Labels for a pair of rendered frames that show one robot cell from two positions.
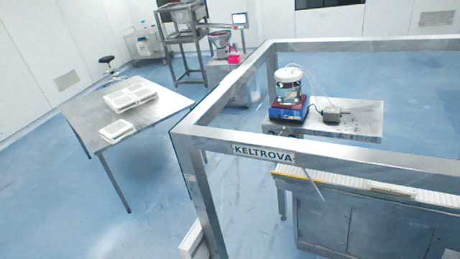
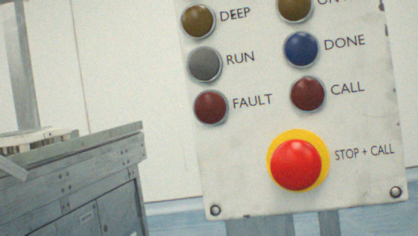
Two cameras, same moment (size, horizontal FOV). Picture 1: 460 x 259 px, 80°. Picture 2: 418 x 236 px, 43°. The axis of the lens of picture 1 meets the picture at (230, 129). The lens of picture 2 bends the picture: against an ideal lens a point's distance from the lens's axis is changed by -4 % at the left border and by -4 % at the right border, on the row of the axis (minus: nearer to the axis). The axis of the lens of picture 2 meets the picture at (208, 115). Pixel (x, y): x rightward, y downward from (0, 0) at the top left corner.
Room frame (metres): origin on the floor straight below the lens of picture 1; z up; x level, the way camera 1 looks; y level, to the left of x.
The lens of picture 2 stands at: (1.00, 0.67, 0.95)
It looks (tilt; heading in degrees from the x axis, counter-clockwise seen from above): 3 degrees down; 254
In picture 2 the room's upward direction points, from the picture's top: 8 degrees counter-clockwise
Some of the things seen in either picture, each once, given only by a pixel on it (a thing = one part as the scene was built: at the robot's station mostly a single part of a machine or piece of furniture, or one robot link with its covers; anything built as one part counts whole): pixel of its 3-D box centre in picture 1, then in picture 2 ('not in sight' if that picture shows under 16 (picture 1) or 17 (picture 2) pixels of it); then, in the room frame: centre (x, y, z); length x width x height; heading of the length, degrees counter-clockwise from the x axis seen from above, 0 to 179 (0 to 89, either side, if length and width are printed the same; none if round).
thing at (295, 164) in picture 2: not in sight; (297, 161); (0.82, 0.28, 0.88); 0.04 x 0.04 x 0.04; 59
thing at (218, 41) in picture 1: (225, 44); not in sight; (4.22, -0.15, 0.95); 0.49 x 0.36 x 0.37; 67
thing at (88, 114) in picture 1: (121, 105); not in sight; (2.95, 1.20, 0.83); 1.50 x 1.10 x 0.04; 35
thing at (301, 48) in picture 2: not in sight; (301, 48); (0.81, 0.28, 0.97); 0.03 x 0.01 x 0.03; 149
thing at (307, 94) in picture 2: not in sight; (307, 94); (0.81, 0.28, 0.94); 0.03 x 0.01 x 0.03; 149
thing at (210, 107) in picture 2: not in sight; (210, 107); (0.87, 0.24, 0.94); 0.03 x 0.01 x 0.03; 149
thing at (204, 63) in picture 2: not in sight; (204, 64); (0.87, 0.24, 0.97); 0.03 x 0.01 x 0.03; 149
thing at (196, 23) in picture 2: not in sight; (197, 20); (0.87, 0.24, 1.01); 0.03 x 0.01 x 0.03; 149
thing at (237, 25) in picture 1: (241, 34); not in sight; (4.20, -0.42, 1.07); 0.23 x 0.10 x 0.62; 67
